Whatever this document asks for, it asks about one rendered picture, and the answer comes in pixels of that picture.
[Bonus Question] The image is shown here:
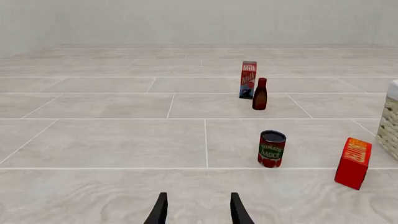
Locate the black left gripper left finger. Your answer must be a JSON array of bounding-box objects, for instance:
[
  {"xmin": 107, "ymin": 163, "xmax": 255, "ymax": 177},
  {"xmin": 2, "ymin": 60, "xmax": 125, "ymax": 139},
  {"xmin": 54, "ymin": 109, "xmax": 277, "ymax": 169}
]
[{"xmin": 143, "ymin": 192, "xmax": 169, "ymax": 224}]

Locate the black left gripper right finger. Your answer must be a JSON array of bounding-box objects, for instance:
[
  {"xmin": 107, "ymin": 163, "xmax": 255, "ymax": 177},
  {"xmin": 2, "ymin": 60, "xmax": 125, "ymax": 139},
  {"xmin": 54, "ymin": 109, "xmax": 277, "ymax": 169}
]
[{"xmin": 230, "ymin": 192, "xmax": 256, "ymax": 224}]

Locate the tomato sauce tin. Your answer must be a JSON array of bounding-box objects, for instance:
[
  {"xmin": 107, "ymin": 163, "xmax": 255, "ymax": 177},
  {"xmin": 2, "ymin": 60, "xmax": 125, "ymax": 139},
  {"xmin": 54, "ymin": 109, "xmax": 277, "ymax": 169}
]
[{"xmin": 257, "ymin": 129, "xmax": 287, "ymax": 169}]

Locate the dark red sauce bottle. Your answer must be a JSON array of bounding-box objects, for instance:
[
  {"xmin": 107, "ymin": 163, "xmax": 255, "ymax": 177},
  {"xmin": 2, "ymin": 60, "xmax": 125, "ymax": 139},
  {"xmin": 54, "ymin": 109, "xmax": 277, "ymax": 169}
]
[{"xmin": 252, "ymin": 77, "xmax": 269, "ymax": 111}]

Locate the woven white basket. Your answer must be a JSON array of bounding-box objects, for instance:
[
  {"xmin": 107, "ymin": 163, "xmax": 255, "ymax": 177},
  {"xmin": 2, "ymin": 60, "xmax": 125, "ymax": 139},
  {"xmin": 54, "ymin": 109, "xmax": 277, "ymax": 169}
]
[{"xmin": 375, "ymin": 79, "xmax": 398, "ymax": 161}]

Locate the red printed food box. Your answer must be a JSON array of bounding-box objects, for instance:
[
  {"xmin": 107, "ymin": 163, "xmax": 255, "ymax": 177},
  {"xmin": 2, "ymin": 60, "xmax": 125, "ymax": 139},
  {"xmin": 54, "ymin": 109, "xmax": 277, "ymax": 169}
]
[{"xmin": 334, "ymin": 136, "xmax": 373, "ymax": 191}]

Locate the milk carton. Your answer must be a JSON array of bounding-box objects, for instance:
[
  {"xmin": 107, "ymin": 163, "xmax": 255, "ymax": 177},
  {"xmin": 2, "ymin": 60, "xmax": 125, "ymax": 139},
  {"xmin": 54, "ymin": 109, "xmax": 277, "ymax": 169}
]
[{"xmin": 238, "ymin": 60, "xmax": 258, "ymax": 101}]

